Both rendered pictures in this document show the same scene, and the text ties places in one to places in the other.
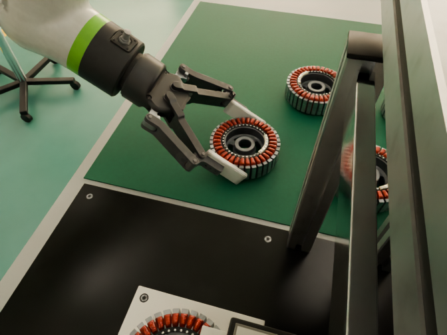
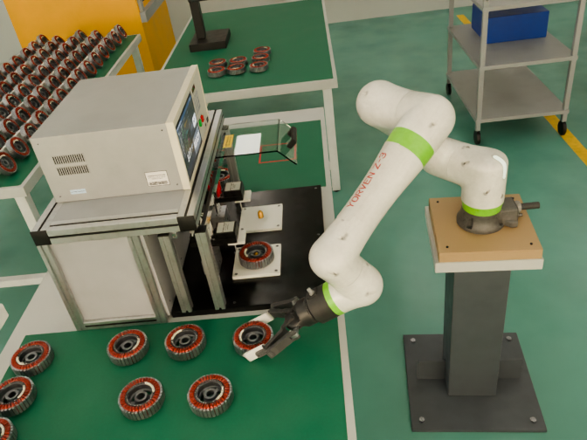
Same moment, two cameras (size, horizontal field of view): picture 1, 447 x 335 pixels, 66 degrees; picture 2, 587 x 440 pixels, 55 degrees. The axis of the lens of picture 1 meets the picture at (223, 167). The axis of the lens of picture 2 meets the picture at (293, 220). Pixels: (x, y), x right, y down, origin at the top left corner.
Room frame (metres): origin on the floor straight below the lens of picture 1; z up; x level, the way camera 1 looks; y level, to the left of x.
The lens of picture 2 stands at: (1.49, -0.07, 1.89)
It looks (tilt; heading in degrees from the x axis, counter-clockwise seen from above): 34 degrees down; 170
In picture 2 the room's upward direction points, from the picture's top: 9 degrees counter-clockwise
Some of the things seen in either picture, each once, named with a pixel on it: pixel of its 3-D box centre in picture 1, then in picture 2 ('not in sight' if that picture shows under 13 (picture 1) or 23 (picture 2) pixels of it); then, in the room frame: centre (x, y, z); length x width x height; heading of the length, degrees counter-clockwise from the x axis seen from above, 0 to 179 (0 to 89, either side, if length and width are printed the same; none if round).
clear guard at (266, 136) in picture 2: not in sight; (248, 145); (-0.25, 0.12, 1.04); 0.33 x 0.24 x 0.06; 75
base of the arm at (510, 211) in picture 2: not in sight; (498, 211); (0.17, 0.82, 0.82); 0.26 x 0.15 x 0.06; 75
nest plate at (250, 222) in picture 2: not in sight; (261, 218); (-0.18, 0.11, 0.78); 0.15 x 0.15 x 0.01; 75
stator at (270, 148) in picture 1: (244, 147); (253, 339); (0.38, -0.03, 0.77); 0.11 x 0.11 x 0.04
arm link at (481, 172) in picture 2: not in sight; (479, 178); (0.15, 0.76, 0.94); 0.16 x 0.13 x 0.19; 28
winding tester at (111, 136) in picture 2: not in sight; (131, 129); (-0.16, -0.23, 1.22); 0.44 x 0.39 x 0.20; 165
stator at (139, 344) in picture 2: not in sight; (127, 347); (0.27, -0.38, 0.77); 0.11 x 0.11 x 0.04
